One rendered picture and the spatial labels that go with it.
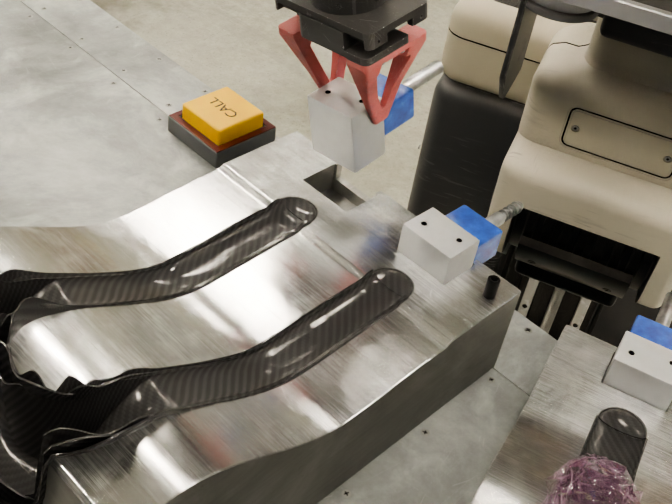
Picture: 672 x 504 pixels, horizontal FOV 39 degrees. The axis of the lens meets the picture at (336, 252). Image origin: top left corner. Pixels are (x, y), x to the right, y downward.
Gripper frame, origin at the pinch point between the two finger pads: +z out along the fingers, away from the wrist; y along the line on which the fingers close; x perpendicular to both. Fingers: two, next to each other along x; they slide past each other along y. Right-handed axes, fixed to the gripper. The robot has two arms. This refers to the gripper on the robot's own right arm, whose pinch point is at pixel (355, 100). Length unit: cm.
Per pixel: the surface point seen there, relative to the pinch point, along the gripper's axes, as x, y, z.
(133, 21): 80, -173, 89
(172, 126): -2.2, -25.3, 12.9
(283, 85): 93, -125, 97
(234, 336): -19.7, 6.7, 6.9
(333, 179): -0.2, -3.3, 9.7
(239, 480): -28.0, 17.3, 5.0
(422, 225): -2.4, 9.2, 6.5
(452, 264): -3.3, 13.0, 7.7
